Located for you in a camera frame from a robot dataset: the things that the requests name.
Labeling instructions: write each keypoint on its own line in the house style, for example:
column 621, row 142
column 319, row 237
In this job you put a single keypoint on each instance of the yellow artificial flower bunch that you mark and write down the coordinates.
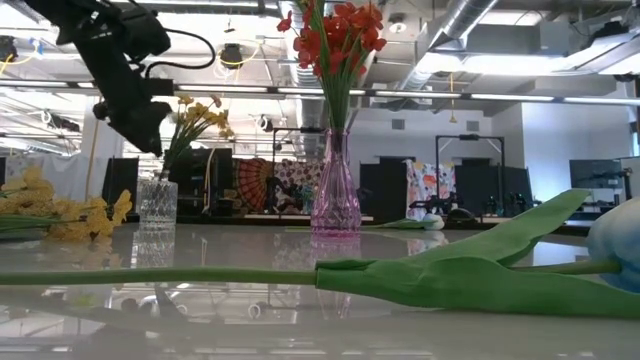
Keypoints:
column 200, row 112
column 30, row 200

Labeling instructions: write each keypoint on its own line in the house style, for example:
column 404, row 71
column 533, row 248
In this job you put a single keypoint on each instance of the clear cut-glass vase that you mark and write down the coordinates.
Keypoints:
column 157, row 200

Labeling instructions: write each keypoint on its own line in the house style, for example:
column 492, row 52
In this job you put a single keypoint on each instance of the pink glass vase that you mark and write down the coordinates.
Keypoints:
column 335, row 200

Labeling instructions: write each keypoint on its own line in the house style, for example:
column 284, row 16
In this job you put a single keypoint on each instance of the red artificial flower bunch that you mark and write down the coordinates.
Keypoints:
column 340, row 35

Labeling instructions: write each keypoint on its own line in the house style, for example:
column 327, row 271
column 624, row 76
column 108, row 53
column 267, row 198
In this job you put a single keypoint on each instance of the black background robot arm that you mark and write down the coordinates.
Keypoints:
column 460, row 215

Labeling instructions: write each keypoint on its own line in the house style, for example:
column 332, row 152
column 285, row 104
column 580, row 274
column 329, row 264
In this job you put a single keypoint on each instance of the black upright panel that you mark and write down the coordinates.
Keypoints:
column 120, row 180

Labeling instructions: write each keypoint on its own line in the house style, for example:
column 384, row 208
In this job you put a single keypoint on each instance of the white curtain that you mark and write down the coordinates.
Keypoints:
column 70, row 175

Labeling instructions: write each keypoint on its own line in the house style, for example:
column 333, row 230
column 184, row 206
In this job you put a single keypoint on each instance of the black cabinet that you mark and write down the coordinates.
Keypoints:
column 200, row 190
column 387, row 190

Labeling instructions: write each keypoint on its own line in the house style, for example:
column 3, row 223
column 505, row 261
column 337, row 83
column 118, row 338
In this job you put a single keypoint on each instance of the long ceiling light bar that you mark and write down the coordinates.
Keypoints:
column 225, row 89

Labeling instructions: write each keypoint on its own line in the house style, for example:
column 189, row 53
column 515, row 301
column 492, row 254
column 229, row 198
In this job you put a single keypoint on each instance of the orange mandala cloth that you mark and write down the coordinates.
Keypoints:
column 252, row 180

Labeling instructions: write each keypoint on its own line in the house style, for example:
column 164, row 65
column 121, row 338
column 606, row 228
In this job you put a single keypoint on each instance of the dotted floral cloth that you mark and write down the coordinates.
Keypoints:
column 295, row 175

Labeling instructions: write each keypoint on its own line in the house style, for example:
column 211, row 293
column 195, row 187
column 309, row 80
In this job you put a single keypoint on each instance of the round ceiling sensor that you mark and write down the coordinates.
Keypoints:
column 397, row 26

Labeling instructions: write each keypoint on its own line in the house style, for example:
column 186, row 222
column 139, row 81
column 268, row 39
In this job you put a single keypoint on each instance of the white floral cloth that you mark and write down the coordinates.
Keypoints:
column 425, row 185

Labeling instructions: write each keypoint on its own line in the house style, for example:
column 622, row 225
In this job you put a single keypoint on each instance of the black computer monitor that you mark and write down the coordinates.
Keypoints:
column 595, row 174

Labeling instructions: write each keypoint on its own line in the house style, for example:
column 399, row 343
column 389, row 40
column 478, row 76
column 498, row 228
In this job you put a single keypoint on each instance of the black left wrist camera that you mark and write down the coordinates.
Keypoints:
column 145, row 30

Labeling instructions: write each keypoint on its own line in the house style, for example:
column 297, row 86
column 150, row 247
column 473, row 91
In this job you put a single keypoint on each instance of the black ceiling dome camera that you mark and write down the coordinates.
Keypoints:
column 231, row 55

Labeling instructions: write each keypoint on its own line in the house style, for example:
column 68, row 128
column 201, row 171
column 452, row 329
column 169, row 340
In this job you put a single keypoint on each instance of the black aluminium table frame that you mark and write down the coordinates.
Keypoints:
column 225, row 218

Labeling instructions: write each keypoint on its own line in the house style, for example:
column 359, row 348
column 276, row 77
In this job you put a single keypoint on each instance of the silver ventilation duct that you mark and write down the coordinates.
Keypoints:
column 310, row 115
column 450, row 30

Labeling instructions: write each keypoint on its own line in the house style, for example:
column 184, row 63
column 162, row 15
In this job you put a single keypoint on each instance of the wall vent grille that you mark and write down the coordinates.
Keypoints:
column 472, row 125
column 398, row 124

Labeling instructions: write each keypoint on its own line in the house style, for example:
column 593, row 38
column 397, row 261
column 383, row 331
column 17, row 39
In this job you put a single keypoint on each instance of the black metal stand frame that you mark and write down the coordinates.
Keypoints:
column 438, row 165

